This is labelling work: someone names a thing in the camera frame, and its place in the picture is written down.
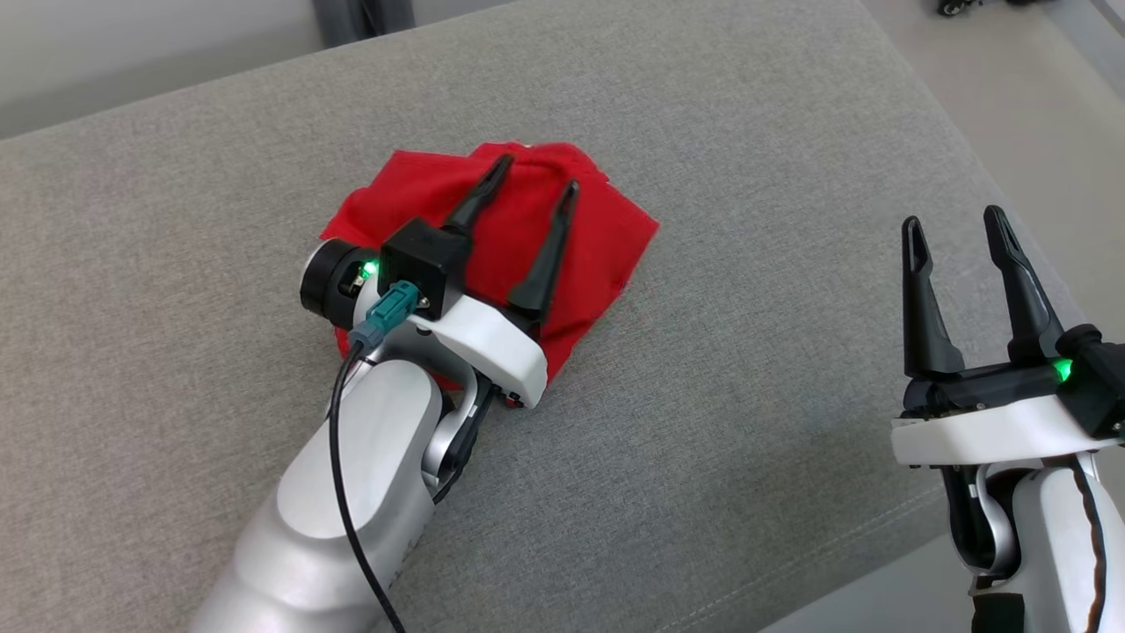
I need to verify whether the black left arm cable, teal plug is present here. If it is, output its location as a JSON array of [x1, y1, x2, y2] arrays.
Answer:
[[328, 281, 421, 633]]

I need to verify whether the red Bulls 23 jersey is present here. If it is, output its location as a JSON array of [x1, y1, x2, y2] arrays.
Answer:
[[319, 141, 660, 392]]

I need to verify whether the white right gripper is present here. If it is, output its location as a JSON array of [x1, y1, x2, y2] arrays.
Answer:
[[891, 205, 1125, 469]]

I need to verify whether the grey fabric sofa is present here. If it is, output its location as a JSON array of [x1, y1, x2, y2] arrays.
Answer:
[[0, 0, 1125, 633]]

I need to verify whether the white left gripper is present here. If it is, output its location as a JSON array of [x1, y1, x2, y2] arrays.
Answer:
[[407, 154, 581, 411]]

